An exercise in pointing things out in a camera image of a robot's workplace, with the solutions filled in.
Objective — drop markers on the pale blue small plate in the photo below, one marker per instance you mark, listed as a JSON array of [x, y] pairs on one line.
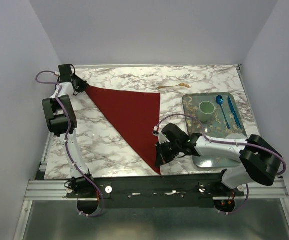
[[236, 136]]

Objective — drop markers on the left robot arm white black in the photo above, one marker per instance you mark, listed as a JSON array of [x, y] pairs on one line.
[[61, 120]]

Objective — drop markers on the blue metallic knife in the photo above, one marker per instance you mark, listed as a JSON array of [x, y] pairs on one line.
[[234, 113]]

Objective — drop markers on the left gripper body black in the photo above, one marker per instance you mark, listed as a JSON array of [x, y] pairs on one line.
[[81, 84]]

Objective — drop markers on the light green cup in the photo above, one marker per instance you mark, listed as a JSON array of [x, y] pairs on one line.
[[206, 111]]

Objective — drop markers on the gold fork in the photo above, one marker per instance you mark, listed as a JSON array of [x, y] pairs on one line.
[[175, 86]]

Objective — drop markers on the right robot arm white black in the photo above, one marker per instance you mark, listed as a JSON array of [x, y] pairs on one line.
[[258, 161]]

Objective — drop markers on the floral teal serving tray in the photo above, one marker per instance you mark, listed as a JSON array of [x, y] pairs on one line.
[[216, 127]]

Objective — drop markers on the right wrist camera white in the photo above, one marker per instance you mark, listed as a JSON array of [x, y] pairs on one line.
[[162, 139]]

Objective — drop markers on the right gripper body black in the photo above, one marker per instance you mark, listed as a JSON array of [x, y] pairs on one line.
[[175, 147]]

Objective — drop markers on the dark red cloth napkin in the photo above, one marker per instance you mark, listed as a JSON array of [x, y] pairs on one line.
[[134, 115]]

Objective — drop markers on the blue metallic spoon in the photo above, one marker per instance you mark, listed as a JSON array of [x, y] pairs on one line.
[[220, 101]]

